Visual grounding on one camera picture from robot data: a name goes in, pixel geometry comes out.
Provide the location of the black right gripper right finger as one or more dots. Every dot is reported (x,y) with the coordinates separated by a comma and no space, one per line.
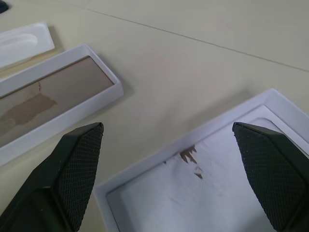
(277,174)

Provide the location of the white box base brown interior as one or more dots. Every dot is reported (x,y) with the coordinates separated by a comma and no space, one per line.
(60,79)

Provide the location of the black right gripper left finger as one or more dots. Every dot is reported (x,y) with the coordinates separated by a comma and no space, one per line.
(48,188)

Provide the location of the white phone box lid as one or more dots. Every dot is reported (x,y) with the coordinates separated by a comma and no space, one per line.
(169,193)

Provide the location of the white moulded tray insert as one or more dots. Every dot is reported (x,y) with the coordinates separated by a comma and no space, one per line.
(21,46)

